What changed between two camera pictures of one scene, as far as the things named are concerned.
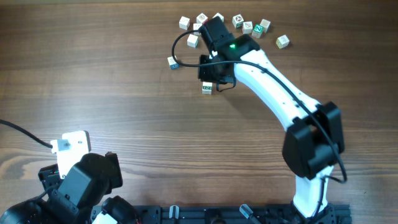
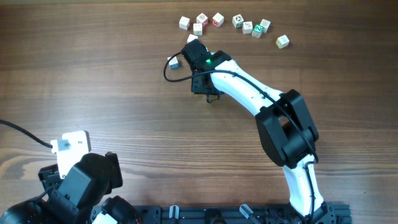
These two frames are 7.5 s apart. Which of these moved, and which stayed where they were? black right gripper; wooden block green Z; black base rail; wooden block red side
Moved: black right gripper
Stayed: wooden block green Z; wooden block red side; black base rail
